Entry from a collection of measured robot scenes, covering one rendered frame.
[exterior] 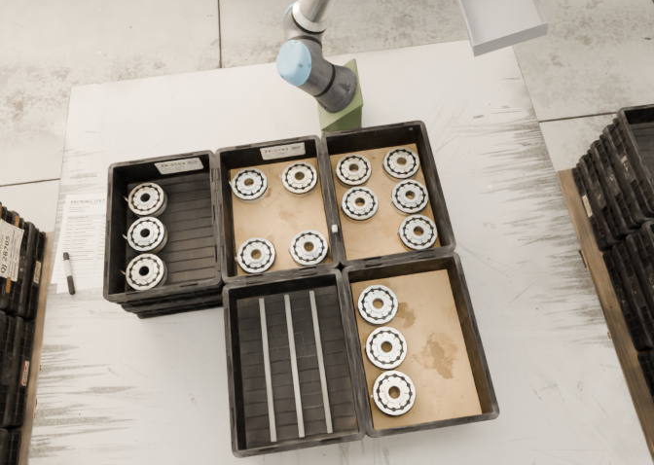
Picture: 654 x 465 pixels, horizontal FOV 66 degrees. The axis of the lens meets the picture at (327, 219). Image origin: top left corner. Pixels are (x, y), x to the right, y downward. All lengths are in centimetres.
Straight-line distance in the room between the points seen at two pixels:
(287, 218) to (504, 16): 86
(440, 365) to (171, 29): 243
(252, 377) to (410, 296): 46
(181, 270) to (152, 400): 36
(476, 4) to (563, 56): 141
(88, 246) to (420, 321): 103
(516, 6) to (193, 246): 115
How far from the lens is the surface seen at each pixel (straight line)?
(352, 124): 167
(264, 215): 145
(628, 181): 211
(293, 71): 151
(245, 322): 137
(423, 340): 134
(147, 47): 312
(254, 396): 133
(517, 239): 162
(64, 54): 328
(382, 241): 140
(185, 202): 153
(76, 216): 180
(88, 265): 171
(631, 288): 221
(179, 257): 147
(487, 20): 165
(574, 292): 163
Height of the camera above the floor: 214
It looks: 66 degrees down
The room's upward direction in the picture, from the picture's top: 6 degrees counter-clockwise
